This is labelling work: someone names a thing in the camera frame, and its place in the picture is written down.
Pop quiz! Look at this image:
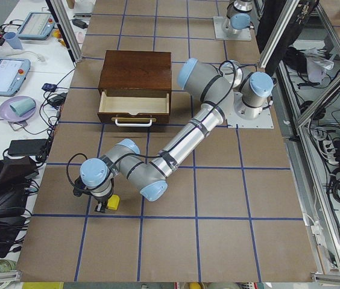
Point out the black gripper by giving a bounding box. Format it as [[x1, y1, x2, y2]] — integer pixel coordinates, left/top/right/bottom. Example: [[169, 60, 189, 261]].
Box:
[[91, 190, 113, 213]]

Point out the yellow wooden block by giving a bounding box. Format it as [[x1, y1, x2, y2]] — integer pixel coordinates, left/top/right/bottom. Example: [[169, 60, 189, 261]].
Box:
[[107, 194, 120, 211]]

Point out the wooden drawer with white handle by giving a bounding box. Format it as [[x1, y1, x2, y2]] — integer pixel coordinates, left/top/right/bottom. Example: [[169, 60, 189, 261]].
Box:
[[98, 89, 171, 126]]

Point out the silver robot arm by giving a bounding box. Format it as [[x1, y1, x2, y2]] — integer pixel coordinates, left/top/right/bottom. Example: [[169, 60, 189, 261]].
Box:
[[72, 58, 274, 213], [222, 0, 253, 36]]

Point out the dark wooden drawer box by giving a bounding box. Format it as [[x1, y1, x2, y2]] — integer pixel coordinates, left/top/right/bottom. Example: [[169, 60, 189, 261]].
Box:
[[98, 50, 172, 92]]

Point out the black power adapter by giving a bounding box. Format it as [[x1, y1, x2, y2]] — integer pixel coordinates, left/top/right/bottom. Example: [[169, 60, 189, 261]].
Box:
[[7, 138, 47, 157]]

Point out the teal cup on plate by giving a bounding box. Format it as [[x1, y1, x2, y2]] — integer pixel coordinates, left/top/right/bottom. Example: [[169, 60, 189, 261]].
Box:
[[10, 96, 36, 116]]

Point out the purple plate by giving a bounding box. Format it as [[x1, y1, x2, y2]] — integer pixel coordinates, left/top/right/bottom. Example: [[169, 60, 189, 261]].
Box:
[[0, 96, 36, 122]]

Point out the lower blue teach pendant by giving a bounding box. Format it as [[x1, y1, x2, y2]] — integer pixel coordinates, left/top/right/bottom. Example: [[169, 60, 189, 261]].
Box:
[[0, 57, 31, 97]]

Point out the blue teach pendant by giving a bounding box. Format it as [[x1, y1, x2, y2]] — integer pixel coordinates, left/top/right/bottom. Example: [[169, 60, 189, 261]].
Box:
[[0, 57, 31, 97], [17, 12, 55, 40]]

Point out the blue plastic cup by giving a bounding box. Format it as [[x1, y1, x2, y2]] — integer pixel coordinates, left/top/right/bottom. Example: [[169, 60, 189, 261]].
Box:
[[4, 31, 23, 50]]

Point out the upper blue teach pendant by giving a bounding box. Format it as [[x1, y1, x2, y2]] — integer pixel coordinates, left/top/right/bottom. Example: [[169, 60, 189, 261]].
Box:
[[17, 12, 55, 40]]

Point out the person in dark clothes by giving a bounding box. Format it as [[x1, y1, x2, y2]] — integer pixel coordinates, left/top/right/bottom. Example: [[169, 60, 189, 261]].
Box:
[[254, 0, 320, 70]]

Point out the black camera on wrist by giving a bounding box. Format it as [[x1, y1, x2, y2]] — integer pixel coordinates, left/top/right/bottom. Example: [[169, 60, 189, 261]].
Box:
[[73, 176, 88, 197]]

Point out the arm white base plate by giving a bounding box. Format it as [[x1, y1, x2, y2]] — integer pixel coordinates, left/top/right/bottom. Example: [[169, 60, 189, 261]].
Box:
[[213, 16, 251, 41], [227, 92, 274, 129]]

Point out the aluminium frame post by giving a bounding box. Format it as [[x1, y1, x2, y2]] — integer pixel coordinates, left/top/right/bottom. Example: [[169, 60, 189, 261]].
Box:
[[45, 0, 83, 64]]

